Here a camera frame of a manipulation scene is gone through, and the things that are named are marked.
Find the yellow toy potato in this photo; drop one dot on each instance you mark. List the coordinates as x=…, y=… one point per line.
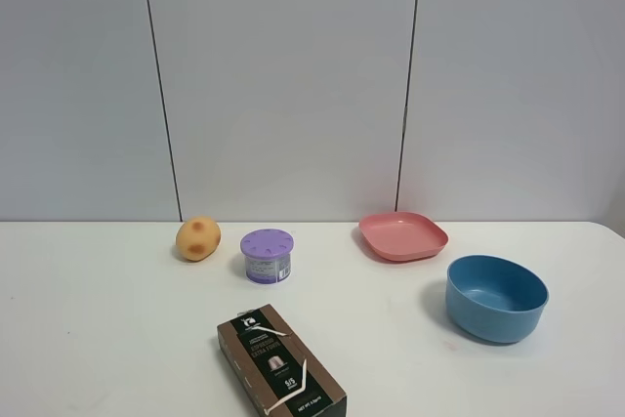
x=198, y=238

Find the pink square plate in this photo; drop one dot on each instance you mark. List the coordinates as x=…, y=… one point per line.
x=402, y=236

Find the brown coffee capsule box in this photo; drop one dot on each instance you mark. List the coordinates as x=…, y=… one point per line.
x=278, y=372

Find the purple lidded round container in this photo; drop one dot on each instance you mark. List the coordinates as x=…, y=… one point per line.
x=267, y=255

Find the blue bowl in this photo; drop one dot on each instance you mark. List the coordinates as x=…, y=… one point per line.
x=494, y=299

